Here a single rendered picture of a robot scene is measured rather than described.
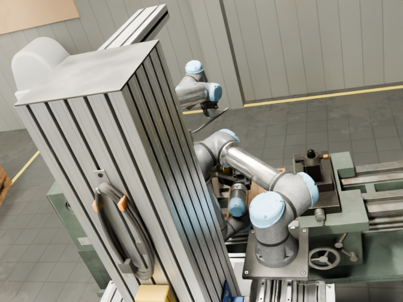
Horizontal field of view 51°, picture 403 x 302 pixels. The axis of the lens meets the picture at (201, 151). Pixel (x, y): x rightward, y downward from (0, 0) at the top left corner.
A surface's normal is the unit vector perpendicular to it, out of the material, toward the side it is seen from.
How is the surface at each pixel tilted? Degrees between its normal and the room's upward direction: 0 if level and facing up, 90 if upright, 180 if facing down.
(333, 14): 90
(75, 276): 0
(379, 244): 0
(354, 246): 90
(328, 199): 0
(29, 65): 90
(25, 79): 90
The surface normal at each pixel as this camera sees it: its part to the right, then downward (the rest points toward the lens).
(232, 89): -0.22, 0.59
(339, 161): -0.25, -0.80
